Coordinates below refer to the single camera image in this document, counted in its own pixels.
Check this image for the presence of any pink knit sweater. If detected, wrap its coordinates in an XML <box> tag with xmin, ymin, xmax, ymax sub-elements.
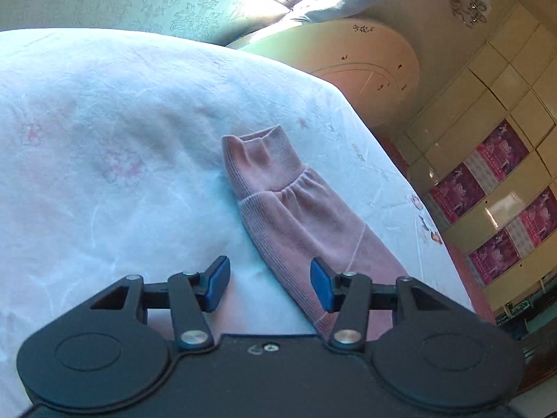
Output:
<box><xmin>222</xmin><ymin>125</ymin><xmax>407</xmax><ymax>337</ymax></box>

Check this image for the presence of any lower left pink poster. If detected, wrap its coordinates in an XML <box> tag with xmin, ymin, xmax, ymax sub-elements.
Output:
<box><xmin>467</xmin><ymin>229</ymin><xmax>522</xmax><ymax>286</ymax></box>

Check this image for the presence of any pink poster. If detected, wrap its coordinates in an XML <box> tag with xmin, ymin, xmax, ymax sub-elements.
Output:
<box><xmin>467</xmin><ymin>229</ymin><xmax>522</xmax><ymax>286</ymax></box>
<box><xmin>430</xmin><ymin>163</ymin><xmax>485</xmax><ymax>224</ymax></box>
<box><xmin>506</xmin><ymin>187</ymin><xmax>556</xmax><ymax>258</ymax></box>
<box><xmin>464</xmin><ymin>119</ymin><xmax>529</xmax><ymax>193</ymax></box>

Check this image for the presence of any upper left pink poster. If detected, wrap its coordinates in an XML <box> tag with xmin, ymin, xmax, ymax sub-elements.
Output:
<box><xmin>430</xmin><ymin>163</ymin><xmax>485</xmax><ymax>224</ymax></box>

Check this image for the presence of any white floral quilt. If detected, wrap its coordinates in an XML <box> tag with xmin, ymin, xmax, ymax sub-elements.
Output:
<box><xmin>1</xmin><ymin>28</ymin><xmax>470</xmax><ymax>417</ymax></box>

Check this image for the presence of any cream glossy wardrobe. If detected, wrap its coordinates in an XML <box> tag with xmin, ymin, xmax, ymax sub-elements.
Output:
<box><xmin>397</xmin><ymin>6</ymin><xmax>556</xmax><ymax>314</ymax></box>

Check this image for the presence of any lower right pink poster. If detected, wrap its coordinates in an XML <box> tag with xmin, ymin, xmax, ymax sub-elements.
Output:
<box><xmin>506</xmin><ymin>187</ymin><xmax>556</xmax><ymax>258</ymax></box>

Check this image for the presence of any upper right pink poster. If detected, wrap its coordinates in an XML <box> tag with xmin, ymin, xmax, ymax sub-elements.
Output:
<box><xmin>464</xmin><ymin>119</ymin><xmax>529</xmax><ymax>193</ymax></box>

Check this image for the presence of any cream rounded headboard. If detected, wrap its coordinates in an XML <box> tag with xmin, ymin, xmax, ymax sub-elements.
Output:
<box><xmin>228</xmin><ymin>18</ymin><xmax>420</xmax><ymax>129</ymax></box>

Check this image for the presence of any wall decoration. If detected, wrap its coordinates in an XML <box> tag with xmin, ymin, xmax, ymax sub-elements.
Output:
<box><xmin>448</xmin><ymin>0</ymin><xmax>493</xmax><ymax>28</ymax></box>

